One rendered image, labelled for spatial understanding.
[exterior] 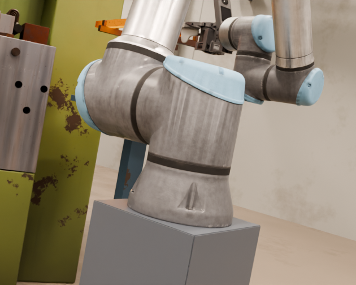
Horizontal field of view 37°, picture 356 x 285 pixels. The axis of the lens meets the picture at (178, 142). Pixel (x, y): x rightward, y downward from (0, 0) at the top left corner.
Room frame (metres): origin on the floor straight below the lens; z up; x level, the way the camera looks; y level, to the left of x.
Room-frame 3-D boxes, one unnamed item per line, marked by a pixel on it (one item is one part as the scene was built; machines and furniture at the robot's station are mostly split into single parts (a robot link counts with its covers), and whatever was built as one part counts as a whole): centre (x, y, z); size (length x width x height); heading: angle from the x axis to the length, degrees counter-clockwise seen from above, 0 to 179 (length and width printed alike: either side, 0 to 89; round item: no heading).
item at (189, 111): (0.96, -0.02, 0.79); 0.17 x 0.15 x 0.18; 51
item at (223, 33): (1.46, -0.10, 1.01); 0.10 x 0.05 x 0.09; 123
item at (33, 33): (1.94, 0.58, 0.95); 0.12 x 0.09 x 0.07; 24
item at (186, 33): (1.58, 0.04, 1.00); 0.09 x 0.03 x 0.06; 58
